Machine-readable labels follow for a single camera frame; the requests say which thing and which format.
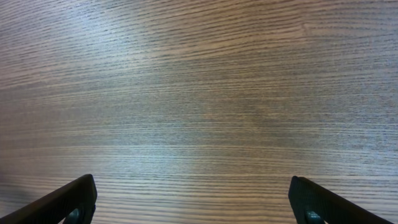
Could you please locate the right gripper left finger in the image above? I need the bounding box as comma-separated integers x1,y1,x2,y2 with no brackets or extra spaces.
1,174,98,224

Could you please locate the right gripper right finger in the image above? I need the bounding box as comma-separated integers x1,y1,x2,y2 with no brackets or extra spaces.
288,176,392,224

